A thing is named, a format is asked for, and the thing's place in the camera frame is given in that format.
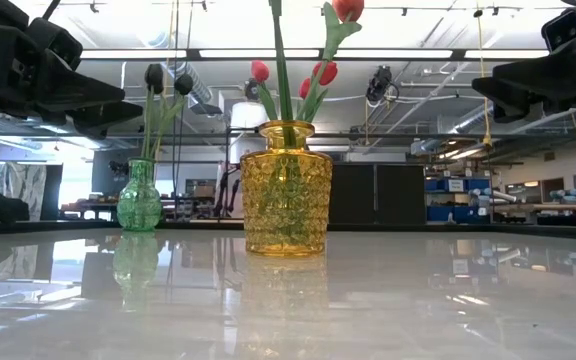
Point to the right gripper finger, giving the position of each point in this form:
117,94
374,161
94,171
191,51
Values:
553,72
508,100

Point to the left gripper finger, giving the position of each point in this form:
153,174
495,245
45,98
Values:
103,117
73,90

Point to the green textured glass vase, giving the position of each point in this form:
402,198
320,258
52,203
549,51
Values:
139,200

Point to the yellow textured glass vase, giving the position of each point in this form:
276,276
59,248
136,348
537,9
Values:
285,200

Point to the white grey patterned curtain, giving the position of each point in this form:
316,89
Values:
30,182

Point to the blue storage bins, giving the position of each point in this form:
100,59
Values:
438,186

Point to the wooden workbench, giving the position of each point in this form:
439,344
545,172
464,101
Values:
568,207

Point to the white cylindrical tank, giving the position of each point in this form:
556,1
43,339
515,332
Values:
243,115

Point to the black cabinet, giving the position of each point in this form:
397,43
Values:
393,195

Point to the round black hanging device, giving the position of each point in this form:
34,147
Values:
251,92

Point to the silver spiral air duct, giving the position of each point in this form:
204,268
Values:
202,93

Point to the black hanging camera device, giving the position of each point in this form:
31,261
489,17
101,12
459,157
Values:
379,82

